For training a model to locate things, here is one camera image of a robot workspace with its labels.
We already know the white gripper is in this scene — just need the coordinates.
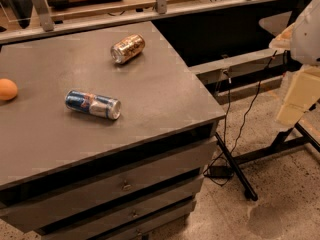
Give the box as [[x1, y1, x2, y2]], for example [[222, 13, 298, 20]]
[[269, 0, 320, 127]]

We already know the black power adapter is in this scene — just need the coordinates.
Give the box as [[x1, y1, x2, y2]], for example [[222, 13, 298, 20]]
[[208, 166, 233, 179]]

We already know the black cable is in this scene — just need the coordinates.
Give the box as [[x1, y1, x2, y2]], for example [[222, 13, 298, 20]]
[[203, 50, 278, 187]]

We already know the orange fruit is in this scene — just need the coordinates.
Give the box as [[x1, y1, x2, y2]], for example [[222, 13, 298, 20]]
[[0, 79, 18, 101]]

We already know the grey drawer cabinet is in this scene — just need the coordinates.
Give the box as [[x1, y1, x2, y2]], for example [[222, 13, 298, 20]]
[[0, 22, 224, 240]]

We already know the blue silver energy drink can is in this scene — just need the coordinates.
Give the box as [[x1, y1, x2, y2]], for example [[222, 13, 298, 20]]
[[65, 90, 121, 120]]

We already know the black laptop stand frame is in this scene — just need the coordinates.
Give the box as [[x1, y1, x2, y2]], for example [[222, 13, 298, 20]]
[[215, 122, 320, 201]]

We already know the orange gold soda can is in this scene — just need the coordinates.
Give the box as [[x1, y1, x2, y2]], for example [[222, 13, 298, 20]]
[[110, 34, 145, 64]]

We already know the metal railing frame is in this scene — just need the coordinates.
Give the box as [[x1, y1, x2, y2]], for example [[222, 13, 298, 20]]
[[0, 0, 277, 45]]

